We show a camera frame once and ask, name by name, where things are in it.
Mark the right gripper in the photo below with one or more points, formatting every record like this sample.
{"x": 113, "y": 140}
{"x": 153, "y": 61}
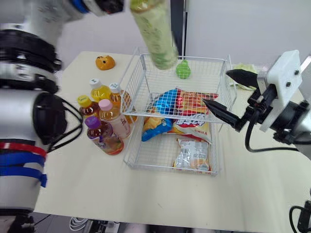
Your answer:
{"x": 261, "y": 102}

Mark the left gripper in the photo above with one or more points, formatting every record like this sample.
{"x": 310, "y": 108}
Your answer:
{"x": 110, "y": 6}

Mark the green drink bottle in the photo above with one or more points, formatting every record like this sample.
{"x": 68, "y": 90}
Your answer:
{"x": 155, "y": 34}

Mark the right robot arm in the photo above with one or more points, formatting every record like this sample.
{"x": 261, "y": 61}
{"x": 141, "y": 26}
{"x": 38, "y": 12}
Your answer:
{"x": 303, "y": 128}

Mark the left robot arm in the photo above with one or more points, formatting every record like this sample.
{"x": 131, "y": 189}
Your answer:
{"x": 19, "y": 106}

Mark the pale drink bottle pink cap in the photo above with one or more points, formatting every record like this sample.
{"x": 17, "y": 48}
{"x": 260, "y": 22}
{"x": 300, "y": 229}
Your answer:
{"x": 116, "y": 121}

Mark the red snack pack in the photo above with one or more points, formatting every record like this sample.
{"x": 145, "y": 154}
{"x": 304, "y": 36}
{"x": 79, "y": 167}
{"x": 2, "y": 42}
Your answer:
{"x": 194, "y": 102}

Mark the white and yellow chips bag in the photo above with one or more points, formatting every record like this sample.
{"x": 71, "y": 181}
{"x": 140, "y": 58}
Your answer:
{"x": 192, "y": 127}

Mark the green gourd toy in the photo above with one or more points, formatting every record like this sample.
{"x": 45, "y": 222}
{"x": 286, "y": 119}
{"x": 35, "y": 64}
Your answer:
{"x": 183, "y": 70}

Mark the orange round toy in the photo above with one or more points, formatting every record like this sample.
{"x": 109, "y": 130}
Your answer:
{"x": 105, "y": 62}

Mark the blue snack pack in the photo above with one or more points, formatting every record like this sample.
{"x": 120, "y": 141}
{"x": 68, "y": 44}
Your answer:
{"x": 165, "y": 102}

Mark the silver and orange snack pack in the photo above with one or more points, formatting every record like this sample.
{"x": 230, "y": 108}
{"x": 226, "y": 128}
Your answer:
{"x": 192, "y": 155}

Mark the yellow juice bottle white cap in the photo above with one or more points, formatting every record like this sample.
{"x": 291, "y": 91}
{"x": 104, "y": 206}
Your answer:
{"x": 98, "y": 92}

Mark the blue and yellow chips bag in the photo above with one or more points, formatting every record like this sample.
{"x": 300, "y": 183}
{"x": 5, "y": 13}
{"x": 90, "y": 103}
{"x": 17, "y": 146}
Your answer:
{"x": 153, "y": 128}

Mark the orange tea bottle white cap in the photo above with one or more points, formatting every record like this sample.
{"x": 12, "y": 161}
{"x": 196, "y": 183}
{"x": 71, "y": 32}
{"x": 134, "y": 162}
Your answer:
{"x": 116, "y": 97}

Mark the brown tea bottle yellow cap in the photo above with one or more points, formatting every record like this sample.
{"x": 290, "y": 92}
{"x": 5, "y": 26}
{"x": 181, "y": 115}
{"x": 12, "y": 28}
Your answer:
{"x": 85, "y": 106}

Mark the tea bottle purple cap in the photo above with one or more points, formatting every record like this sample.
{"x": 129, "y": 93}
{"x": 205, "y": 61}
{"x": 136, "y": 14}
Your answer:
{"x": 104, "y": 138}

